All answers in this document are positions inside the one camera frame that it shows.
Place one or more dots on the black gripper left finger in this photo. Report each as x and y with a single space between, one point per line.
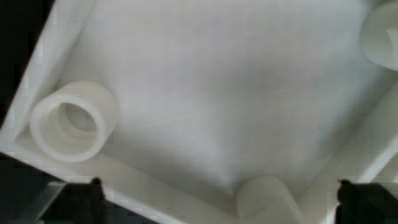
68 204

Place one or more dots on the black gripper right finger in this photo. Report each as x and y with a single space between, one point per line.
369 204

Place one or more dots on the white table leg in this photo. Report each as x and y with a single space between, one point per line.
379 35
265 203

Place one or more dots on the white square tabletop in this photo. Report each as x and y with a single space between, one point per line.
191 92

